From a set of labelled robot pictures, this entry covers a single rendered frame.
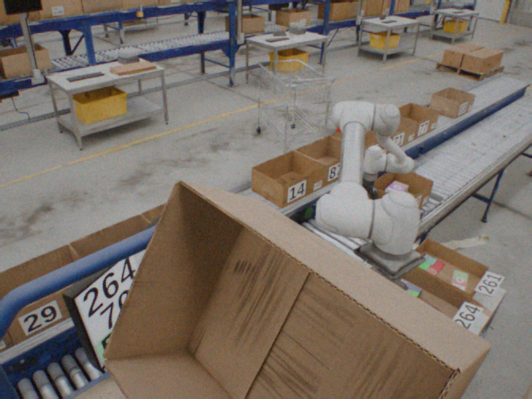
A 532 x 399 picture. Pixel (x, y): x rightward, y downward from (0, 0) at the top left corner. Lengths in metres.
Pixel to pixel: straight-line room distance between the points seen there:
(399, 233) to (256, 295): 1.05
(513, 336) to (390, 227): 2.08
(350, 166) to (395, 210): 0.31
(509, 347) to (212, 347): 2.90
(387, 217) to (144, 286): 1.15
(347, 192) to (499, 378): 1.95
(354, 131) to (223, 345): 1.42
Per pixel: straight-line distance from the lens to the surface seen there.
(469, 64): 9.62
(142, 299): 0.64
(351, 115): 2.02
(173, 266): 0.63
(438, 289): 2.39
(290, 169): 3.00
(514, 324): 3.64
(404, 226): 1.63
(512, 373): 3.31
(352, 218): 1.61
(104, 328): 1.33
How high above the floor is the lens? 2.35
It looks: 33 degrees down
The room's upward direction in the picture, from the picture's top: 2 degrees clockwise
